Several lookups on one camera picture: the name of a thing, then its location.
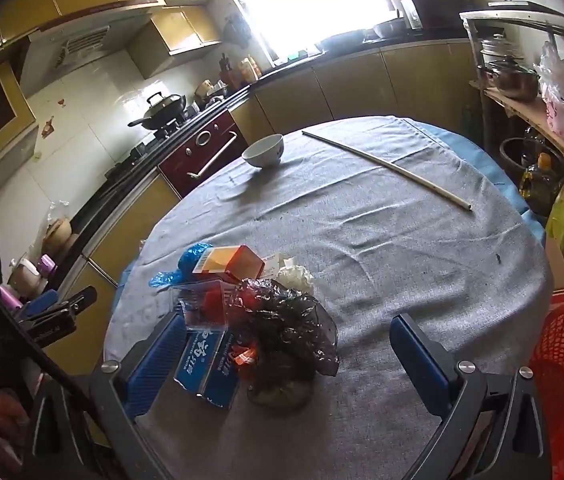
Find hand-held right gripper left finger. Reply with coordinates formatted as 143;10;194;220
32;312;187;480

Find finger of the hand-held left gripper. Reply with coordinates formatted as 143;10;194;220
14;289;59;320
54;286;99;317

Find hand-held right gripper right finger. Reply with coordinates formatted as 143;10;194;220
389;312;552;480

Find blue carton box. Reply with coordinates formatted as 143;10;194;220
174;330;243;409

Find clear plastic box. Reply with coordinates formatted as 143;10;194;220
169;280;243;333

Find orange candy wrapper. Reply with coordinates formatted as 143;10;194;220
229;342;260;378

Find blue plastic bag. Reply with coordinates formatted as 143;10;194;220
149;242;217;288

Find orange carton box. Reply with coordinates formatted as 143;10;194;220
193;246;266;285

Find black plastic bag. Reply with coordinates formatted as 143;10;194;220
229;277;340;406

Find white tissue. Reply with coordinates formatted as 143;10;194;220
274;260;315;296

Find white medicine box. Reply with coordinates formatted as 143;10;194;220
262;254;295;281

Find person's left hand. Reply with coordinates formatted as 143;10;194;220
0;387;30;441

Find brown clay pot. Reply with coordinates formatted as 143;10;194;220
42;215;73;256

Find cardboard box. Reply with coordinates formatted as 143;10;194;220
544;237;564;293

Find black gas stove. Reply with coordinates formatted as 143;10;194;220
107;110;203;171

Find dark red oven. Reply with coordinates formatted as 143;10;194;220
158;110;250;198

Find long white stick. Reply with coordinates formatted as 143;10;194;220
302;130;472;211

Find black wok with lid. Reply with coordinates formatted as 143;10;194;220
128;91;187;131

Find blue table cover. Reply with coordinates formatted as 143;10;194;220
112;122;547;311

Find cooking oil bottle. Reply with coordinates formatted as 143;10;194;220
519;152;560;216

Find black bucket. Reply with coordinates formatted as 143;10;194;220
499;137;537;181

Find white bowl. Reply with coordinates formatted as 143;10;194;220
241;134;284;169

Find grey range hood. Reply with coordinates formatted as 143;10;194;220
19;15;160;101

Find knife block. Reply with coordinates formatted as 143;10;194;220
218;52;235;86

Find yellow base cabinets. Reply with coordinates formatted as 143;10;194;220
77;37;482;286

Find white plastic bag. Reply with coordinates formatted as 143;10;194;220
534;42;564;141

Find steel pot with lid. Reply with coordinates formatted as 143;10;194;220
486;60;540;101

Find dark hanging utensil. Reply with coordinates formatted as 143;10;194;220
223;12;253;51

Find stacked steel steamer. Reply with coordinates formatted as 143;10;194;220
479;35;520;68

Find black pan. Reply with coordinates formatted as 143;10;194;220
319;30;365;53

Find metal basin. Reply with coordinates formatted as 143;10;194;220
373;17;407;40

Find dark microwave oven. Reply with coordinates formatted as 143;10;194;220
402;0;477;31

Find metal shelf rack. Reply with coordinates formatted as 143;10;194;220
459;2;564;301

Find bright window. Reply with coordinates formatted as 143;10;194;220
212;0;397;61

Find black cable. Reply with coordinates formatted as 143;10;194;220
0;247;130;443

